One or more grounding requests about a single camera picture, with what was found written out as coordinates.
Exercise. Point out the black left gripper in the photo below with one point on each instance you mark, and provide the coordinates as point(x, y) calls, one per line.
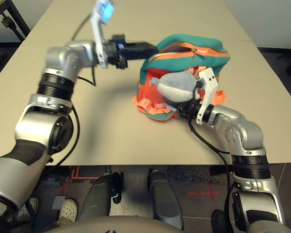
point(116, 52)

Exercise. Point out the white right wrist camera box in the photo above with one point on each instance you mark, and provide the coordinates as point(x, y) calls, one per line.
point(209, 82)

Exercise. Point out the olive trouser leg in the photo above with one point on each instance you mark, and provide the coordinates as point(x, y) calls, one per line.
point(60, 223)

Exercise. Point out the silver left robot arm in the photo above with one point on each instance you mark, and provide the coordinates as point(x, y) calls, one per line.
point(38, 126)

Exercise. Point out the orange and teal backpack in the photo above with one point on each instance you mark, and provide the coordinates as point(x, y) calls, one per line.
point(198, 46)

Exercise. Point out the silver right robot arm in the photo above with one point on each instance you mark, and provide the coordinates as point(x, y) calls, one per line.
point(247, 133)

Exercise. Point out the white perforated clog shoe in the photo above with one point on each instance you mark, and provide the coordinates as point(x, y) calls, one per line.
point(69, 210)
point(29, 210)

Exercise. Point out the black shoe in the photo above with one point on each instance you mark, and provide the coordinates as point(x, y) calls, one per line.
point(219, 222)

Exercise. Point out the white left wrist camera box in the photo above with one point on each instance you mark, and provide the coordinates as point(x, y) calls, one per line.
point(99, 31)

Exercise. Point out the black framed wooden desk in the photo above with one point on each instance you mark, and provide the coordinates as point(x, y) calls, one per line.
point(6, 21)

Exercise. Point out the black table foot bar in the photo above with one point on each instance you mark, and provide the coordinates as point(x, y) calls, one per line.
point(220, 170)

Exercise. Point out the grey robot left leg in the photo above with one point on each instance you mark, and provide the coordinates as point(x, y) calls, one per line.
point(95, 196)

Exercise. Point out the grey robot torso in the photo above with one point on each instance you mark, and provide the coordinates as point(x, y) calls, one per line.
point(111, 225)

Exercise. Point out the grey paper sheet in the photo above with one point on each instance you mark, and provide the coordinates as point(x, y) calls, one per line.
point(59, 202)

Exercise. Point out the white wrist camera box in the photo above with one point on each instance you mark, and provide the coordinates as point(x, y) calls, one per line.
point(209, 82)
point(99, 31)

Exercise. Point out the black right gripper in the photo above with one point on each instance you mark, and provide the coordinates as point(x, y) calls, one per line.
point(189, 111)

